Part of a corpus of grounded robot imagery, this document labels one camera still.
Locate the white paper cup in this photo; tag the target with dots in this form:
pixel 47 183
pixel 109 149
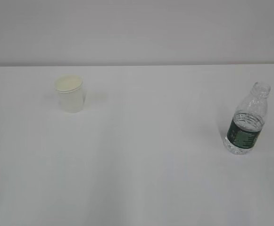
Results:
pixel 70 92

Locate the clear bottle green label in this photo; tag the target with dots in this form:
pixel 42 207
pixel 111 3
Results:
pixel 248 120

